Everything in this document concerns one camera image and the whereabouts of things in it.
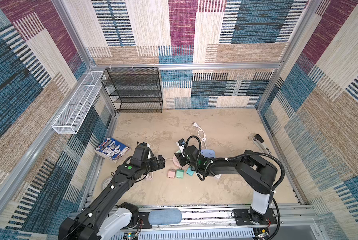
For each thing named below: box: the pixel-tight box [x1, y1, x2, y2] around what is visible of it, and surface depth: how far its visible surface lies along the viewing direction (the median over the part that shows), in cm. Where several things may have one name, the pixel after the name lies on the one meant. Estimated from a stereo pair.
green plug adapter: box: [175, 167, 184, 179], surface depth 89 cm
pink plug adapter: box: [167, 168, 176, 179], surface depth 89 cm
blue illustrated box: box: [94, 137, 131, 163], surface depth 98 cm
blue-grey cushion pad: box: [148, 209, 182, 225], surface depth 73 cm
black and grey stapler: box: [252, 134, 272, 155], surface depth 99 cm
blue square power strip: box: [200, 149, 216, 158], surface depth 96 cm
